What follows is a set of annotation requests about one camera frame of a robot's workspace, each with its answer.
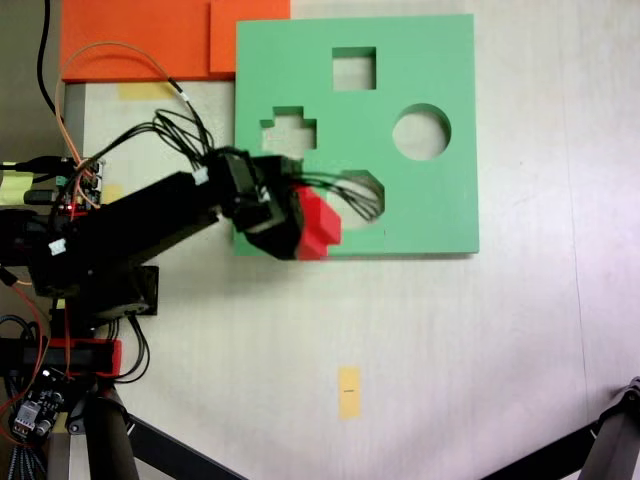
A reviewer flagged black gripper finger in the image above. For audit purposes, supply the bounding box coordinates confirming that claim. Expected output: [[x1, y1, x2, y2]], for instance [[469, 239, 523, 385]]
[[282, 183, 307, 262]]

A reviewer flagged red cross block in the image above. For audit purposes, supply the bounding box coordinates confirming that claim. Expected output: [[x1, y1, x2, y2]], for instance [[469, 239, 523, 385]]
[[294, 184, 344, 262]]

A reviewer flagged green shape-hole board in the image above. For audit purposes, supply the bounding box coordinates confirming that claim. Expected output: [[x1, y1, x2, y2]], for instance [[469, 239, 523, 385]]
[[232, 13, 481, 259]]

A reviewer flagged large orange flat block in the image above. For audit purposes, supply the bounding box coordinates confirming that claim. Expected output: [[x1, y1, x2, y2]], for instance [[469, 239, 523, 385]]
[[59, 0, 212, 82]]

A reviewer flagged wide yellow tape strip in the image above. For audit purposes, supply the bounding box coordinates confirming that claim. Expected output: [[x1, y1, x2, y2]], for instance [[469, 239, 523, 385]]
[[118, 82, 177, 101]]

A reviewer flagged yellow tape marker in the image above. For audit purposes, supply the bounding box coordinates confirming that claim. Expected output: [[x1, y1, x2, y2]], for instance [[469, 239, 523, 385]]
[[338, 365, 362, 421]]

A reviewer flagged black USB plug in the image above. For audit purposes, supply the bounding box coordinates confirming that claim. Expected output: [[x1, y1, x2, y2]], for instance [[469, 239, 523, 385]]
[[27, 156, 67, 175]]

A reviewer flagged red and black clamp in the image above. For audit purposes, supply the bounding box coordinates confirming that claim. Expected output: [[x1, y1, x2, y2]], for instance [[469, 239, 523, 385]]
[[47, 338, 124, 377]]

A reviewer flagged yellow sticky note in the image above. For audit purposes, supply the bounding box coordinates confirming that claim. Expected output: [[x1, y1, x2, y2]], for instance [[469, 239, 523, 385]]
[[0, 171, 37, 205]]

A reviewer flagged flat black tripod strut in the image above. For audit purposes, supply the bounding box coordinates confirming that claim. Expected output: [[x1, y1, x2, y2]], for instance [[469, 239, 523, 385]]
[[124, 414, 249, 480], [479, 424, 601, 480]]

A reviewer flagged thick black tripod leg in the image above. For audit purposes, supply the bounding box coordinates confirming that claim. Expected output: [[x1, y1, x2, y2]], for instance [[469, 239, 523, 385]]
[[579, 375, 640, 480], [67, 392, 140, 480]]

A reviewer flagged small black converter board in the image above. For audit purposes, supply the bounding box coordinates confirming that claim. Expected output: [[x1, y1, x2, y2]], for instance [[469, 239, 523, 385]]
[[9, 368, 69, 444]]

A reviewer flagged black gripper servo cable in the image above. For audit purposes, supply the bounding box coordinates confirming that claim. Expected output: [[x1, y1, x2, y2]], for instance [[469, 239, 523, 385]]
[[289, 168, 387, 224]]

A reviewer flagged circuit board with wires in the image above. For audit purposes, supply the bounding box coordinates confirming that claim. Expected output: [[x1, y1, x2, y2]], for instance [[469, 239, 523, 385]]
[[57, 156, 107, 209]]

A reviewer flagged looped black base cable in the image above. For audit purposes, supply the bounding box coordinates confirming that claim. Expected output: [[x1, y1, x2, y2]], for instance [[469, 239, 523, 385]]
[[112, 317, 152, 384]]

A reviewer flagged thin orange wire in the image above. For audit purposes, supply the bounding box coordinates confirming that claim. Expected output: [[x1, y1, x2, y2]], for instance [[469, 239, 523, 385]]
[[53, 41, 174, 211]]

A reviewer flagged black power cable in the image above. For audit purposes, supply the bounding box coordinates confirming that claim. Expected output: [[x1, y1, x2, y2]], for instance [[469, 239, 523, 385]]
[[37, 0, 57, 116]]

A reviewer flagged braided black-white cable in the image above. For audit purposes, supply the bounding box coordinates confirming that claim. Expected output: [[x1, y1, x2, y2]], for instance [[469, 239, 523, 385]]
[[4, 444, 49, 480]]

